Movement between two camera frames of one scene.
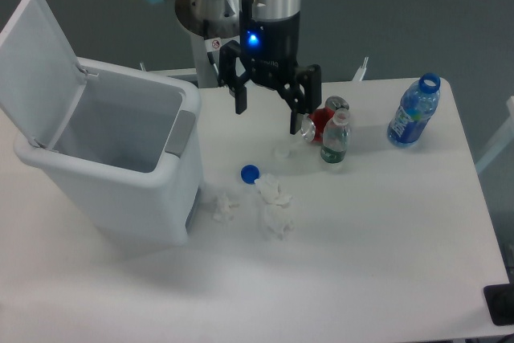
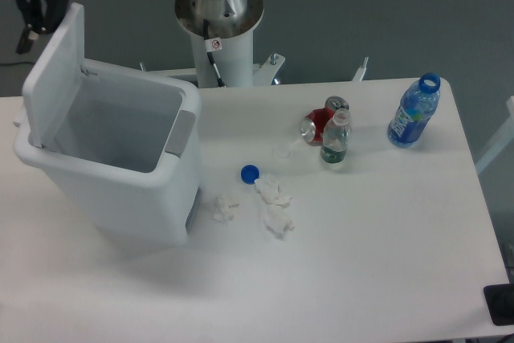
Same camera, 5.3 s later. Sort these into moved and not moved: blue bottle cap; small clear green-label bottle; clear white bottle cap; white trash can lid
Moved: white trash can lid
Not moved: clear white bottle cap; small clear green-label bottle; blue bottle cap
